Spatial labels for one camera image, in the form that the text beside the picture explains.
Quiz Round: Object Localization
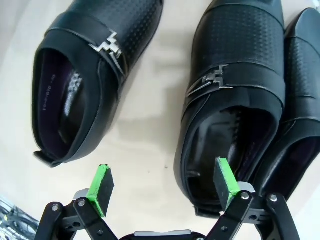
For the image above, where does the black buckle loafer shoe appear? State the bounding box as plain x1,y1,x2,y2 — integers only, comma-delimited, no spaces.
258,7,320,201
33,0,165,168
174,0,286,218

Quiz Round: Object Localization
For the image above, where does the black cable coil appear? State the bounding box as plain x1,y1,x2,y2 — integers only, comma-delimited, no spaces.
0,207,42,240

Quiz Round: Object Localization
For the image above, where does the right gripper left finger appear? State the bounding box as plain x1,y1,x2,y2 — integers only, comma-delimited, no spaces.
36,163,119,240

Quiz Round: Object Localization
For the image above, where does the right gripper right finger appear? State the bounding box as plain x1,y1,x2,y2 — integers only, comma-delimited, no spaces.
206,156,301,240

